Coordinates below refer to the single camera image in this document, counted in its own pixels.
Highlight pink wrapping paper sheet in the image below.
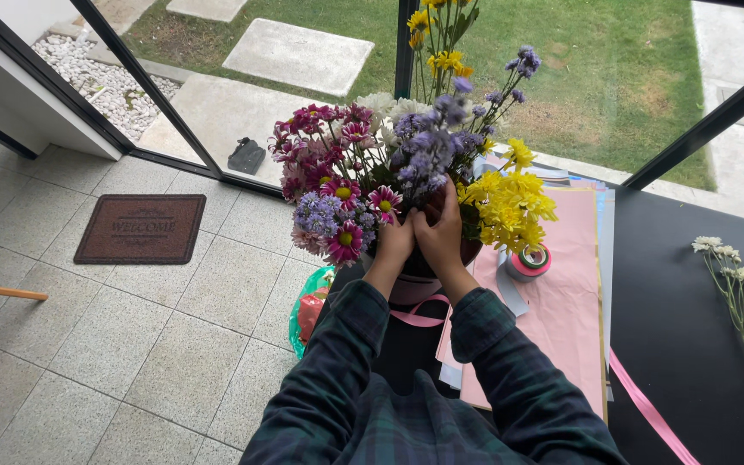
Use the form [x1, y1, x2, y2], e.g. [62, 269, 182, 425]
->
[459, 187, 607, 422]

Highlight tall yellow flower stems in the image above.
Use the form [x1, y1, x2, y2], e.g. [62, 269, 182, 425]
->
[406, 0, 477, 104]

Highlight person's left hand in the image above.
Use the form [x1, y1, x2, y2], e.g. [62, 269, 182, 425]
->
[372, 210, 418, 273]

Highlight bunch of purple filler flowers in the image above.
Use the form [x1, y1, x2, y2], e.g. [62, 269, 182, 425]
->
[390, 44, 542, 202]

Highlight bunch of yellow chrysanthemums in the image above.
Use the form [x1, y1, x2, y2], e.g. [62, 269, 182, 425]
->
[455, 137, 559, 254]

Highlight brown doormat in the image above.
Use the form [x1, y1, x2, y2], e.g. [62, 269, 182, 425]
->
[73, 194, 208, 266]

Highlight bunch of white chrysanthemums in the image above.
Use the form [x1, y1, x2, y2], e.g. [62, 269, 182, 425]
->
[354, 92, 439, 151]

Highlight stack of pastel wrapping papers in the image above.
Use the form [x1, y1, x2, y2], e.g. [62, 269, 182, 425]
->
[435, 160, 617, 425]

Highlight bed of white pebbles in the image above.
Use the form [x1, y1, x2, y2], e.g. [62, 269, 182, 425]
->
[30, 33, 183, 145]

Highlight pink flower bucket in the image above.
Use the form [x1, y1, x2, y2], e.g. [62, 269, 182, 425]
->
[359, 238, 484, 306]

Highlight wooden chair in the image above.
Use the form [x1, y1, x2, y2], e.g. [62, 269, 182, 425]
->
[0, 252, 49, 393]

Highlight person's right hand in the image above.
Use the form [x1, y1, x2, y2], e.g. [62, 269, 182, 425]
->
[412, 181, 467, 276]

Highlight person's plaid shirt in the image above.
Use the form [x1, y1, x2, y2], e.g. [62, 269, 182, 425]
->
[340, 369, 521, 465]

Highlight pink ribbon roll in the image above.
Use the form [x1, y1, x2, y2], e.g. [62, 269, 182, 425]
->
[513, 257, 552, 279]

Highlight grey ribbon roll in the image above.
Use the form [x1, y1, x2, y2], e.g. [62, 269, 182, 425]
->
[495, 248, 544, 318]

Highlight pink satin ribbon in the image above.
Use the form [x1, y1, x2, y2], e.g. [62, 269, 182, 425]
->
[608, 347, 702, 465]
[389, 294, 452, 329]

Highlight green plastic bag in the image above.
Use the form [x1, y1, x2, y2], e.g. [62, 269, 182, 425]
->
[288, 265, 336, 360]

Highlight bunch of magenta chrysanthemums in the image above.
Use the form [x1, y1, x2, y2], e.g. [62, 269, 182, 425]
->
[267, 102, 405, 269]

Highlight green ribbon roll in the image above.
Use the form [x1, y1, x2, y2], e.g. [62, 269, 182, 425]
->
[518, 244, 552, 271]

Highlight black shoe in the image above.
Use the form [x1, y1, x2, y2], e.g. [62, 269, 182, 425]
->
[226, 136, 267, 177]

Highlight bunch of lilac chrysanthemums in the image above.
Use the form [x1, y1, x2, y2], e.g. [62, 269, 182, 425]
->
[291, 190, 379, 241]

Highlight concrete stepping stone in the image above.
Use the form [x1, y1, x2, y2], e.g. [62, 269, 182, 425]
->
[136, 72, 324, 189]
[221, 17, 376, 98]
[164, 0, 249, 24]

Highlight red packet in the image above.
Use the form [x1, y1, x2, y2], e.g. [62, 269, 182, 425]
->
[297, 292, 329, 344]

